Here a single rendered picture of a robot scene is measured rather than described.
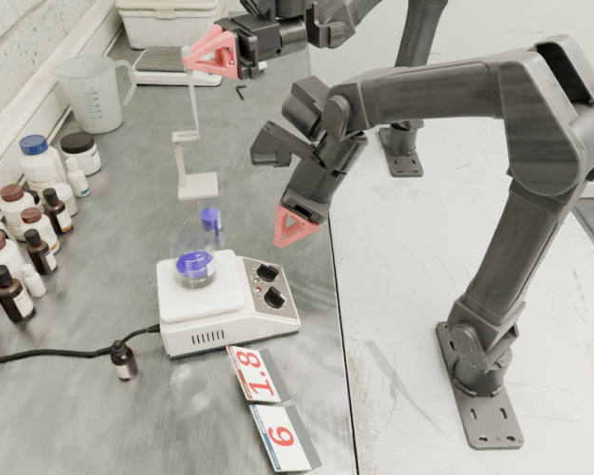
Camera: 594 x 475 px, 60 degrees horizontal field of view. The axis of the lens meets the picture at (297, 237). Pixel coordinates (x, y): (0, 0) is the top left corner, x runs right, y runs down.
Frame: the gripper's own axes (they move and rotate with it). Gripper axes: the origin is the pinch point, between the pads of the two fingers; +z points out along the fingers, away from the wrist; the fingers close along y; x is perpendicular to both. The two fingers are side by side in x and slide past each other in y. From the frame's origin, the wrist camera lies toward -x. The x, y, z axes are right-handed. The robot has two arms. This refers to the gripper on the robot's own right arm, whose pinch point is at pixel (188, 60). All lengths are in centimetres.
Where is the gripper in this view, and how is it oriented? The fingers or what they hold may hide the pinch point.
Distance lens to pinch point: 82.1
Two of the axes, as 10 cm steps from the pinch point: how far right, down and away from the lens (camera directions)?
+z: -8.4, 3.8, -4.0
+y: 5.5, 5.6, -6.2
